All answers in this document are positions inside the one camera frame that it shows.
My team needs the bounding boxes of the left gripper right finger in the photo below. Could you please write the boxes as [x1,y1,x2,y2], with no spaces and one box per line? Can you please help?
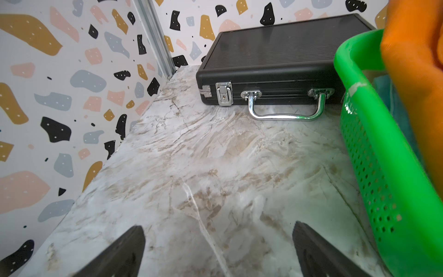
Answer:
[293,221,369,277]

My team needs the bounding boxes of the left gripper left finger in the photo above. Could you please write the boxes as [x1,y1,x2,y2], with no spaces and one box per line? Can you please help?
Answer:
[74,225,145,277]

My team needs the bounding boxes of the orange pants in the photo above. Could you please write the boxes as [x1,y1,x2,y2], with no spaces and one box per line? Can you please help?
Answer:
[381,1,443,195]

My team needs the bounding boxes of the green plastic basket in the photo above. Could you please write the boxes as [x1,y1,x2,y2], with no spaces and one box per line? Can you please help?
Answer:
[333,30,443,277]

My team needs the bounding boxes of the black flat box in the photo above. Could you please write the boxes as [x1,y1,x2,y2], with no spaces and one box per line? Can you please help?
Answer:
[196,14,373,120]

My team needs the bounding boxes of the left aluminium corner post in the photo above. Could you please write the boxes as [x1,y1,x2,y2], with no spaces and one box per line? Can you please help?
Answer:
[133,0,177,80]

